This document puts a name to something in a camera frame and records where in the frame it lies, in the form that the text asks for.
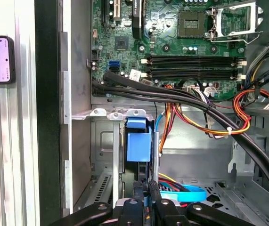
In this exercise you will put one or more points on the metal drive cage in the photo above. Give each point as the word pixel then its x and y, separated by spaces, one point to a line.
pixel 266 146

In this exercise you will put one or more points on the locking lever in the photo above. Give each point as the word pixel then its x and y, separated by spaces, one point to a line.
pixel 226 41

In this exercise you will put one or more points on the hard disk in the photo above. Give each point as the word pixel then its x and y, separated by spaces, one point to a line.
pixel 137 146

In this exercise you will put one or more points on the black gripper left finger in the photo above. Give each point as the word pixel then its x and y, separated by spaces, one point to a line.
pixel 127 212

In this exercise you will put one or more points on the metal socket cover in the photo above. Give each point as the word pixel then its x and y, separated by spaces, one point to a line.
pixel 238 34

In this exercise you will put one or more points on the RAM slot black clips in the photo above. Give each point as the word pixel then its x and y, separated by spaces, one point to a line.
pixel 193 58
pixel 193 70

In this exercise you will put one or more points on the black PC case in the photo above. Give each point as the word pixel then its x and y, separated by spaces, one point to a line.
pixel 47 117

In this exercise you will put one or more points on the CPU socket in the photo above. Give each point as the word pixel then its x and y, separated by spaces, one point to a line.
pixel 190 23

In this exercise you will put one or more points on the black expansion slot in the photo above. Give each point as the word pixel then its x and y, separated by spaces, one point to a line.
pixel 104 14

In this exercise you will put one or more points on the white expansion slot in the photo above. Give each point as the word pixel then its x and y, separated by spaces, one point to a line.
pixel 117 10

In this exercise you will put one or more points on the green motherboard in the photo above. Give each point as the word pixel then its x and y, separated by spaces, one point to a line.
pixel 167 44

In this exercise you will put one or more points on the metal disk bay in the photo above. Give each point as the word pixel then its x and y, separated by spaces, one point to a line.
pixel 106 141

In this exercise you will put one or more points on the black graphics card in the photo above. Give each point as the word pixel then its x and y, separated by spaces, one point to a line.
pixel 137 21

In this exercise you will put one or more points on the RAM slot white clips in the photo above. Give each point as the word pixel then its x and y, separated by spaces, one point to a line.
pixel 193 76
pixel 193 64

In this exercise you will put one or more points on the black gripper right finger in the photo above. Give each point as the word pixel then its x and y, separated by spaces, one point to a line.
pixel 167 212

